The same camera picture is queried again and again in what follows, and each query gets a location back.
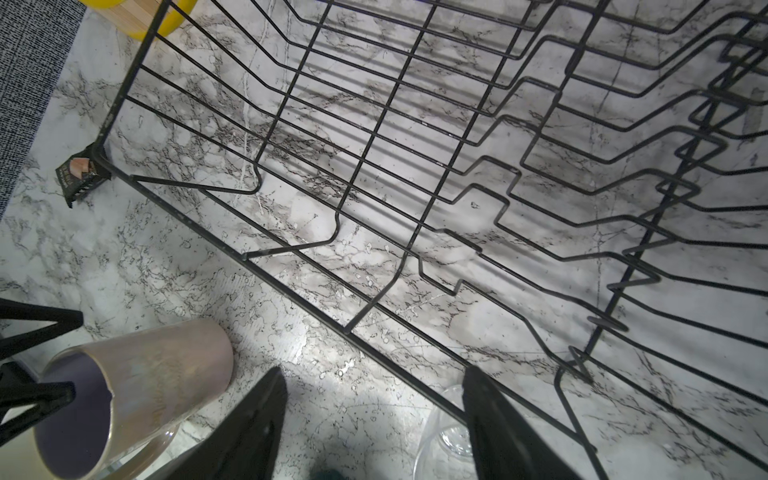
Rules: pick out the small brown black packet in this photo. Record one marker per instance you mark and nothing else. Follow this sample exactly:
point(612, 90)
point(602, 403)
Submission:
point(80, 174)

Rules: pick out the clear glass cup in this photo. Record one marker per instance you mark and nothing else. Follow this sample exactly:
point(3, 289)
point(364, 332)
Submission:
point(445, 450)

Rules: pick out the pink iridescent mug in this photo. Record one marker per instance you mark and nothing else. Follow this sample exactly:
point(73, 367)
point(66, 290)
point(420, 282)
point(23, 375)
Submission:
point(131, 394)

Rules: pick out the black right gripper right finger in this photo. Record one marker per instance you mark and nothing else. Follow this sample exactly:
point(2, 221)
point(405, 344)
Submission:
point(504, 445)

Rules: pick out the black wire dish rack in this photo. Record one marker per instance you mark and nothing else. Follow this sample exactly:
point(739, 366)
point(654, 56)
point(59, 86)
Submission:
point(569, 195)

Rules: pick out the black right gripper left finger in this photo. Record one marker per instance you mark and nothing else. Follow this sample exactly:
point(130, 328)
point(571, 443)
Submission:
point(245, 445)

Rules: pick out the yellow bamboo steamer basket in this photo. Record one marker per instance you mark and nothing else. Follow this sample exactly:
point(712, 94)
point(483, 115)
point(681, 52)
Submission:
point(134, 17)

